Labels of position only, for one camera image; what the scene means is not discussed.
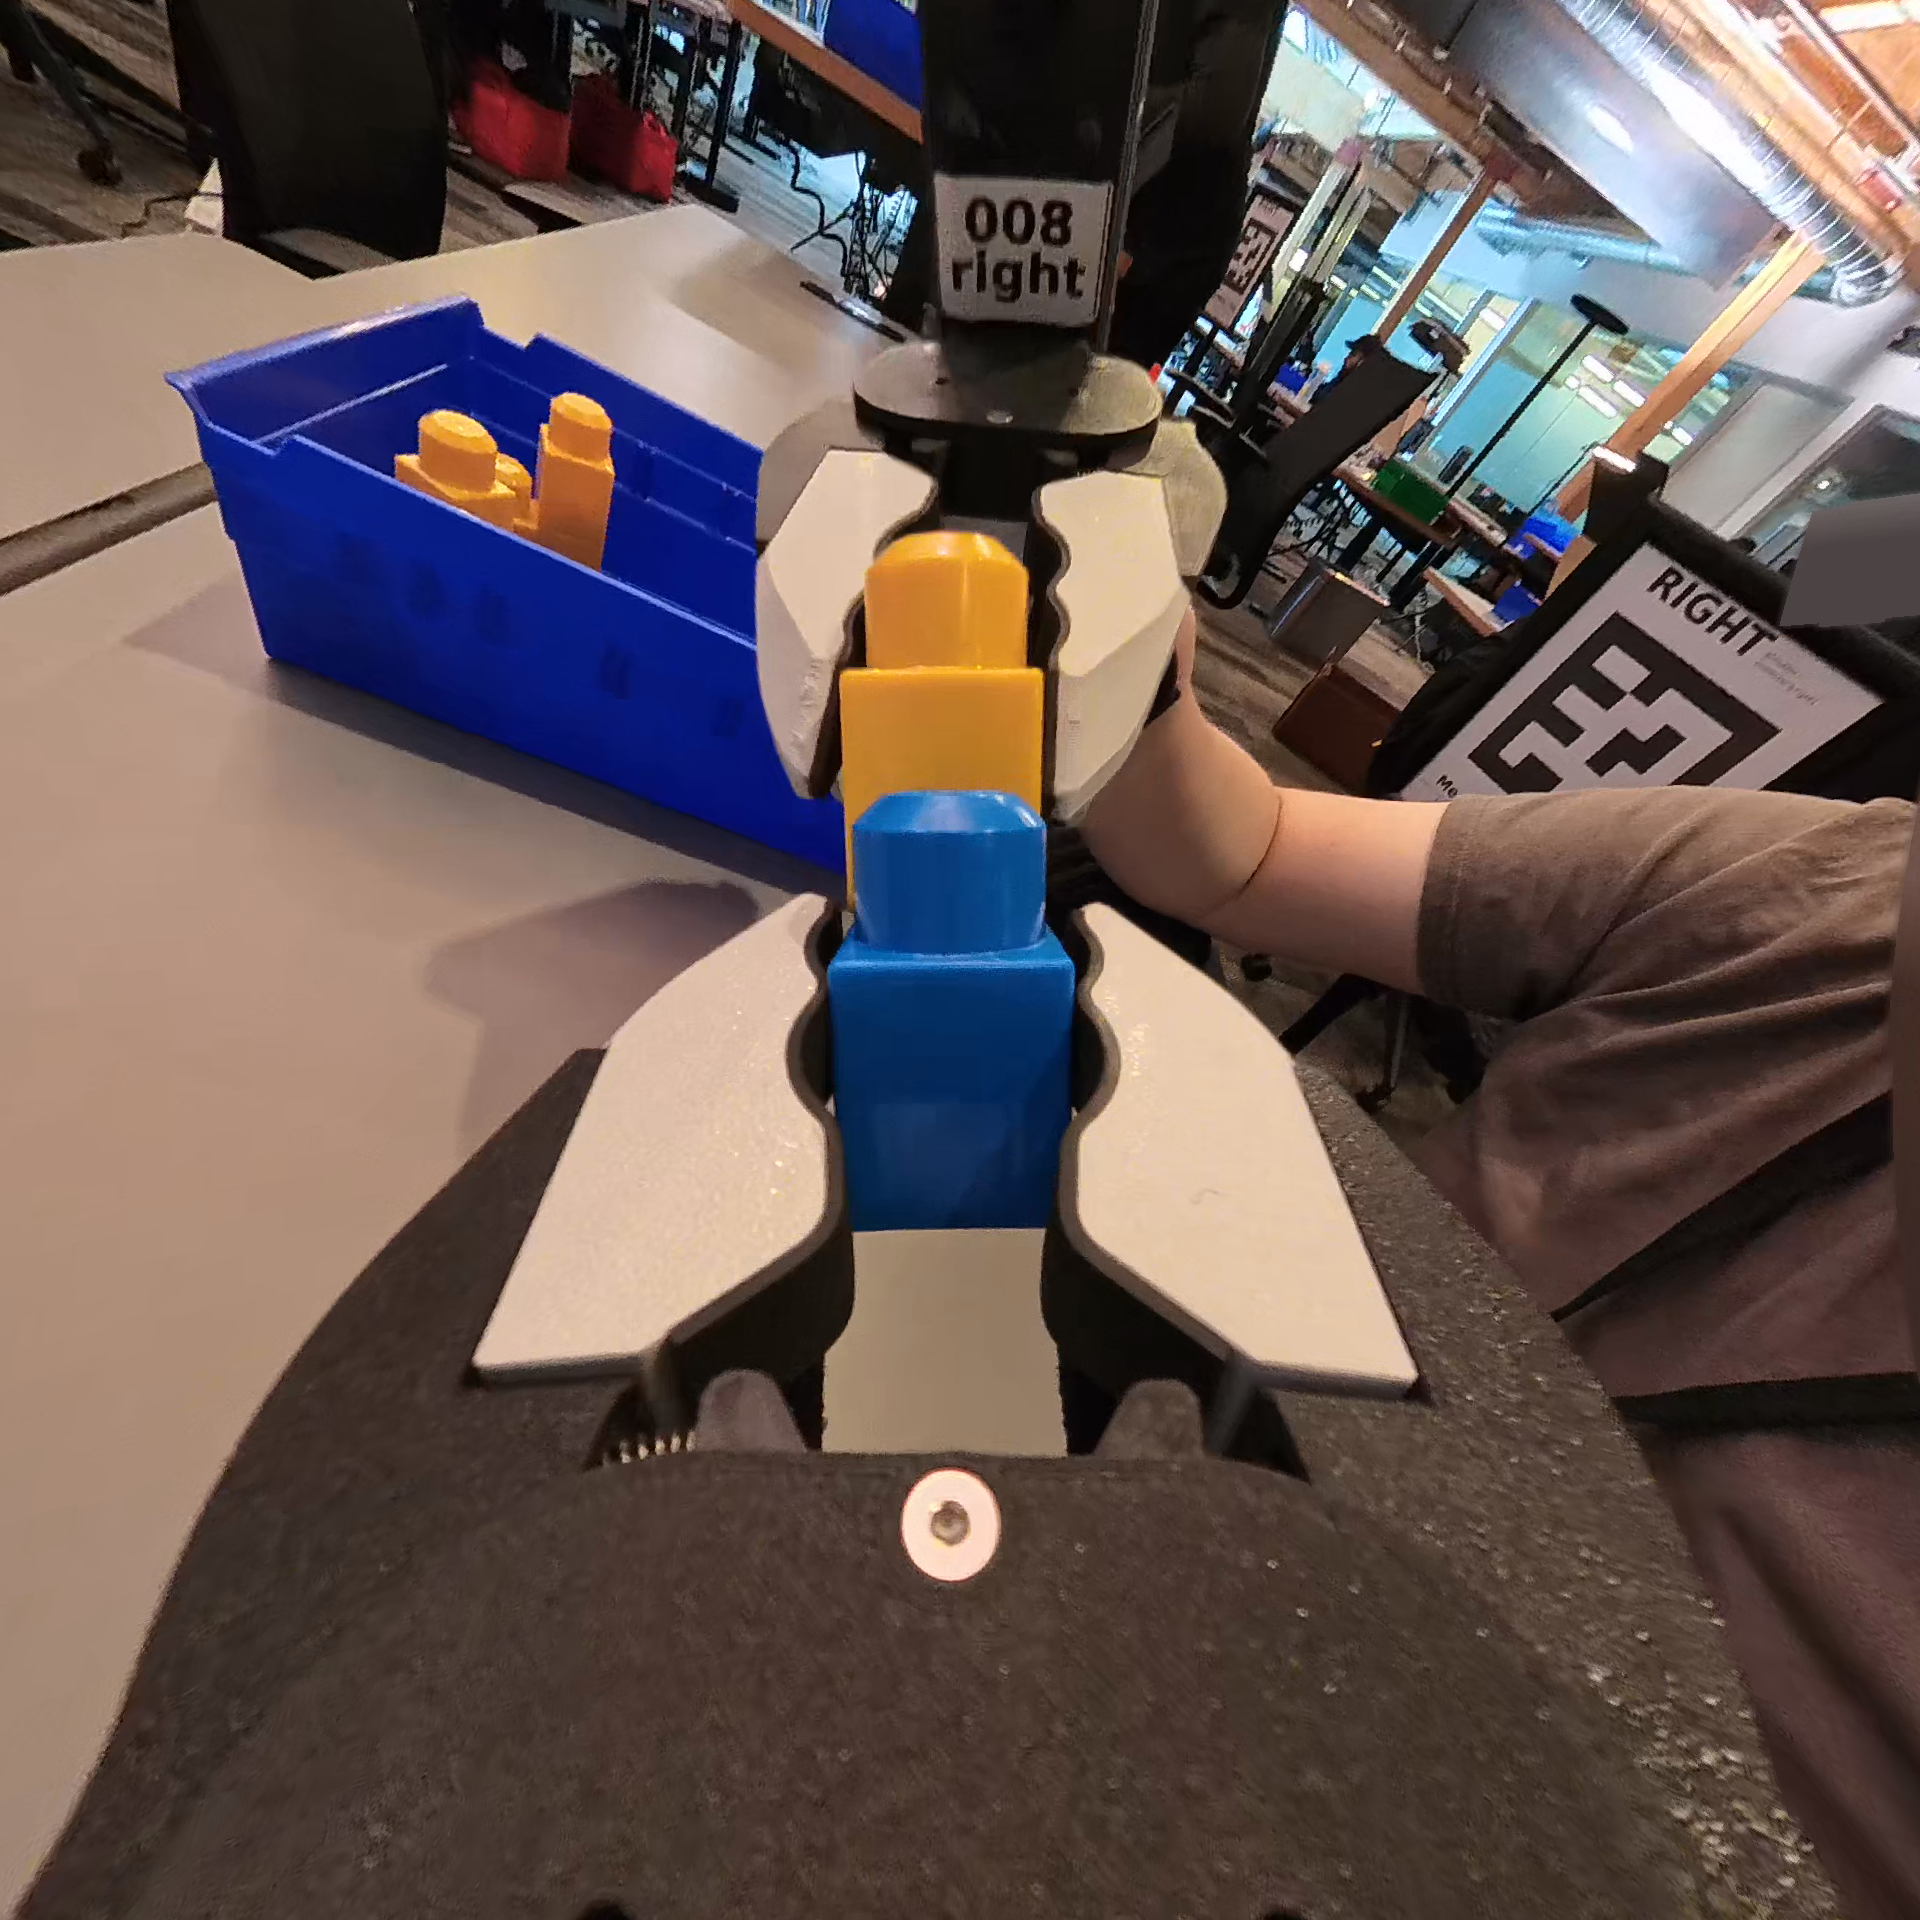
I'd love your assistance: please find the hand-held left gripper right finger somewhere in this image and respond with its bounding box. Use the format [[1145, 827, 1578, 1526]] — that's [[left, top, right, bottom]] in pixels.
[[1050, 901, 1422, 1401]]

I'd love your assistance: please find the brown cardboard box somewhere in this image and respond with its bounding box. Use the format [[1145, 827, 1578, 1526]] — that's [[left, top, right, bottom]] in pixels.
[[1275, 661, 1403, 787]]

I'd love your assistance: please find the black office chair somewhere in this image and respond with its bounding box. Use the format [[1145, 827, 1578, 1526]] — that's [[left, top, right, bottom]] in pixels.
[[166, 0, 452, 265], [1170, 351, 1443, 608]]

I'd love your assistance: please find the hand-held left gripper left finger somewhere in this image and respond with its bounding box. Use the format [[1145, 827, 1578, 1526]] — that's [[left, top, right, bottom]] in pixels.
[[470, 896, 860, 1385]]

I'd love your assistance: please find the person's brown shirt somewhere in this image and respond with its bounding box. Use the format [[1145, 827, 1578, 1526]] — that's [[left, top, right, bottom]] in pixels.
[[1401, 794, 1920, 1920]]

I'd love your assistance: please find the wooden work desk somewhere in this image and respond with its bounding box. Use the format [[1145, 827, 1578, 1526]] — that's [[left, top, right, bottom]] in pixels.
[[728, 0, 923, 143]]

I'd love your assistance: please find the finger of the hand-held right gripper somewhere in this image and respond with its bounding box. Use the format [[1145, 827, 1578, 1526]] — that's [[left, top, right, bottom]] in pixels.
[[1031, 467, 1194, 824], [755, 447, 943, 800]]

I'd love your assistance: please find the black harness strap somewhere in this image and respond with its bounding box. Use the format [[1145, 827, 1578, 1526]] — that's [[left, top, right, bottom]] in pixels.
[[1553, 1110, 1920, 1425]]

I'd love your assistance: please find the blue storage bin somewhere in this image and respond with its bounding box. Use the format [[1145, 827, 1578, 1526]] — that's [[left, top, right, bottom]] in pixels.
[[827, 0, 923, 106]]

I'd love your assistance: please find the person's right forearm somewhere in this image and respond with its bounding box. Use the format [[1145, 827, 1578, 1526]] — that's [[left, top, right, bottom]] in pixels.
[[1102, 703, 1450, 998]]

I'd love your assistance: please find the person's right hand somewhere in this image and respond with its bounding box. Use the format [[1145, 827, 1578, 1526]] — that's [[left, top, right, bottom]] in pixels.
[[1050, 608, 1202, 886]]

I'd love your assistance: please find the blue two-stud building block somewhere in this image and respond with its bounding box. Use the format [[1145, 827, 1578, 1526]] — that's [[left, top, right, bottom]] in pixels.
[[827, 791, 1080, 1232]]

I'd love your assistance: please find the black floor lamp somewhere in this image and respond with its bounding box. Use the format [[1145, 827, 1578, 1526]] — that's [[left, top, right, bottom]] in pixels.
[[1499, 295, 1631, 512]]

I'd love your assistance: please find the grey waste bin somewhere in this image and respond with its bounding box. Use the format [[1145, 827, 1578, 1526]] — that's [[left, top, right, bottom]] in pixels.
[[1275, 562, 1391, 670]]

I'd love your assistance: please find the black and white marker sign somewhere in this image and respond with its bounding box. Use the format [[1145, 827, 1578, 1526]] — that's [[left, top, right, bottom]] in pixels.
[[1394, 539, 1883, 805]]

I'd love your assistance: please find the blue plastic bin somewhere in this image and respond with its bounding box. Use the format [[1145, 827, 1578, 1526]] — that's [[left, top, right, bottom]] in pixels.
[[166, 296, 848, 872]]

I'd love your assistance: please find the red storage crate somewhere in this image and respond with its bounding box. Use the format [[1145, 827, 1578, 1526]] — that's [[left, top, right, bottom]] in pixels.
[[570, 74, 681, 197], [450, 58, 577, 183]]

